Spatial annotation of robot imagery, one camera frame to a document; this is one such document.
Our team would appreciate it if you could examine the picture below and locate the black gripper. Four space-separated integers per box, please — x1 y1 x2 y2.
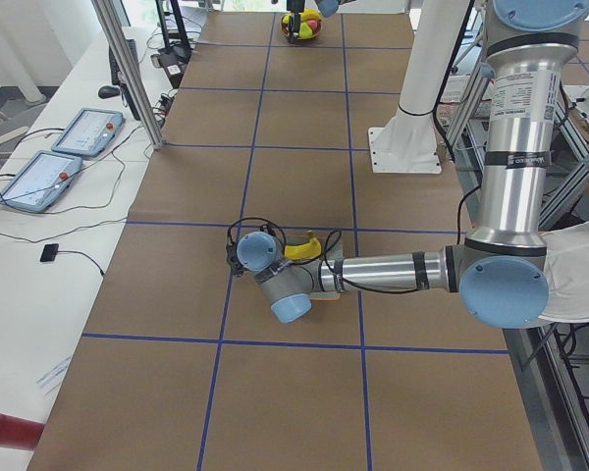
286 0 305 43

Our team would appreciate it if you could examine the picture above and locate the yellow banana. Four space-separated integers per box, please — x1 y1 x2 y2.
281 14 293 35
284 231 322 261

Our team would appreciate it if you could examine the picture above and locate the woven wicker fruit basket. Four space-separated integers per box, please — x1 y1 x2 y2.
281 21 322 43

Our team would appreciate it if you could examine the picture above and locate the grey square plate orange rim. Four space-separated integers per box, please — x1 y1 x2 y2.
284 235 346 301

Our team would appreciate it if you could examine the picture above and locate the dark red fruit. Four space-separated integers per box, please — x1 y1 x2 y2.
305 19 320 30

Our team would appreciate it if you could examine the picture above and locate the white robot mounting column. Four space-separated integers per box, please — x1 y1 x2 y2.
368 0 472 174

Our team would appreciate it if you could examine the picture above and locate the black computer mouse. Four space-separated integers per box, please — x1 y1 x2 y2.
98 85 121 99

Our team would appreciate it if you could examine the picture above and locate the far teach pendant tablet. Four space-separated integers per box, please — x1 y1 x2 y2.
51 108 125 158

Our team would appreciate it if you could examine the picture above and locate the teach pendant tablet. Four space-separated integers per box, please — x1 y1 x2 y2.
0 151 82 213
51 108 125 158

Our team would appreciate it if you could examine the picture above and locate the near teach pendant tablet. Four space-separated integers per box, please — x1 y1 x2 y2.
0 151 82 213

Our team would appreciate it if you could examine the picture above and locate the small black box on desk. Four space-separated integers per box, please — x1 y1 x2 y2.
39 243 59 263

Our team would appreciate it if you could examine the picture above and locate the person in white shirt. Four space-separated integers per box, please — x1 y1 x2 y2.
540 221 589 324

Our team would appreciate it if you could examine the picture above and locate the red cylinder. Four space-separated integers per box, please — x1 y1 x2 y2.
0 413 45 450

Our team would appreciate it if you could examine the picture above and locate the aluminium frame post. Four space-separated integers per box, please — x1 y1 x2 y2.
91 0 164 149

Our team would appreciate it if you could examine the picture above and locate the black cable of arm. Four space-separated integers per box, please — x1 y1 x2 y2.
225 185 482 295

